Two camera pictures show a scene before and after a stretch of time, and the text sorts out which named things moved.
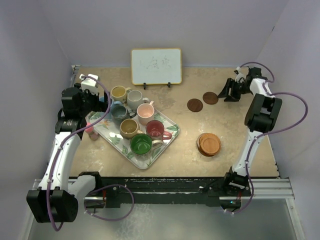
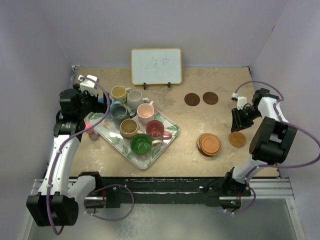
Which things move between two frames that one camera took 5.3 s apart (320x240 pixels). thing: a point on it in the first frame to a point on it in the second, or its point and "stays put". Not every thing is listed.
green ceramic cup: x=142 y=145 stays put
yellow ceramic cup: x=119 y=93 stays put
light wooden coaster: x=209 y=143 to x=237 y=139
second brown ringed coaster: x=208 y=144 stays put
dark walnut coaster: x=195 y=105 to x=192 y=99
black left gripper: x=100 y=106 stays put
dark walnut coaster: x=210 y=98 stays put
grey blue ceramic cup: x=119 y=112 stays put
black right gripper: x=232 y=97 to x=238 y=123
